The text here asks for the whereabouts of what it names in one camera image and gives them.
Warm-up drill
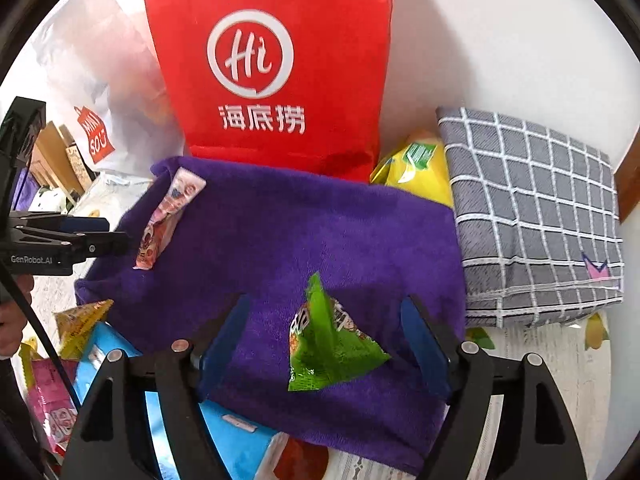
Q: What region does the yellow triangular snack packet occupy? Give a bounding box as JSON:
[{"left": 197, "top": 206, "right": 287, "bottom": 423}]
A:
[{"left": 54, "top": 299, "right": 115, "bottom": 361}]

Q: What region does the blue tissue pack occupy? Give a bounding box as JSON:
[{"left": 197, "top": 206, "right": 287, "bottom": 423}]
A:
[{"left": 75, "top": 321, "right": 291, "bottom": 480}]

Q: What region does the patterned book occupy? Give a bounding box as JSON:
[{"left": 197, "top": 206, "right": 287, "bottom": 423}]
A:
[{"left": 65, "top": 142, "right": 99, "bottom": 186}]

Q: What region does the fruit print tablecloth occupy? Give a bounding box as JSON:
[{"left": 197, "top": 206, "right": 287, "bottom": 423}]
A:
[{"left": 20, "top": 170, "right": 621, "bottom": 480}]

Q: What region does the wooden door frame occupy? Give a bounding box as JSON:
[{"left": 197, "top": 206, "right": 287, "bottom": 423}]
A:
[{"left": 614, "top": 135, "right": 640, "bottom": 223}]

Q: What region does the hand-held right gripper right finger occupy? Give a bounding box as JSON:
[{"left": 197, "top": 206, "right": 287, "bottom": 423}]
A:
[{"left": 400, "top": 294, "right": 588, "bottom": 480}]

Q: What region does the large pink snack bag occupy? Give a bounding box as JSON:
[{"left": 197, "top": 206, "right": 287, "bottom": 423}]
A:
[{"left": 20, "top": 345, "right": 81, "bottom": 456}]

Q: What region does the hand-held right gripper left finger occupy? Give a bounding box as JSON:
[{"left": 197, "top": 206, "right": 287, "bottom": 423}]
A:
[{"left": 60, "top": 294, "right": 252, "bottom": 480}]

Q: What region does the green snack packet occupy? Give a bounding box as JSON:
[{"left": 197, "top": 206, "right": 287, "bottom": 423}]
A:
[{"left": 287, "top": 272, "right": 392, "bottom": 392}]

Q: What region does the grey checked folded cloth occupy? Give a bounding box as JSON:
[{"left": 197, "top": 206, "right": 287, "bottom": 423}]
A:
[{"left": 436, "top": 106, "right": 626, "bottom": 328}]

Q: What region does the white plastic bag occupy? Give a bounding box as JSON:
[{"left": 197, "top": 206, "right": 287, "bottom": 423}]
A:
[{"left": 32, "top": 0, "right": 188, "bottom": 177}]

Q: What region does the white spotted plush toy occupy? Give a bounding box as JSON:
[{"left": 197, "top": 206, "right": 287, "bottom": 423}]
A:
[{"left": 27, "top": 187, "right": 76, "bottom": 213}]

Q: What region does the purple fabric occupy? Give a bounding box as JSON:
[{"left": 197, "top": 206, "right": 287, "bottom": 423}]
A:
[{"left": 12, "top": 170, "right": 40, "bottom": 212}]

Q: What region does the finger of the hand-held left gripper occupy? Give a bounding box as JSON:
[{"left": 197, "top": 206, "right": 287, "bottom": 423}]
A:
[
  {"left": 15, "top": 231, "right": 139, "bottom": 261},
  {"left": 12, "top": 213, "right": 111, "bottom": 235}
]

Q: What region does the long pink snack packet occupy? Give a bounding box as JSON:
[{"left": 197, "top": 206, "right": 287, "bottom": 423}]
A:
[{"left": 134, "top": 169, "right": 207, "bottom": 271}]

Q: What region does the red paper bag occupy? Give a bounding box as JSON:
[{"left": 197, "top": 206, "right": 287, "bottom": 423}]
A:
[{"left": 142, "top": 0, "right": 396, "bottom": 183}]

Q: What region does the person's left hand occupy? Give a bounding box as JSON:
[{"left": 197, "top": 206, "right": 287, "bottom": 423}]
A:
[{"left": 0, "top": 276, "right": 35, "bottom": 358}]

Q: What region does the purple towel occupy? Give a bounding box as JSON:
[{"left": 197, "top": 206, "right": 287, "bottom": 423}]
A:
[{"left": 74, "top": 156, "right": 468, "bottom": 476}]

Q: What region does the yellow snack bag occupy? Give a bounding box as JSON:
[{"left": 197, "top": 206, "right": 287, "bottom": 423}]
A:
[{"left": 370, "top": 130, "right": 455, "bottom": 208}]

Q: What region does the wooden chair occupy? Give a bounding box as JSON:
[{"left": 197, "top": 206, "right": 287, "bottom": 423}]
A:
[{"left": 30, "top": 121, "right": 96, "bottom": 196}]

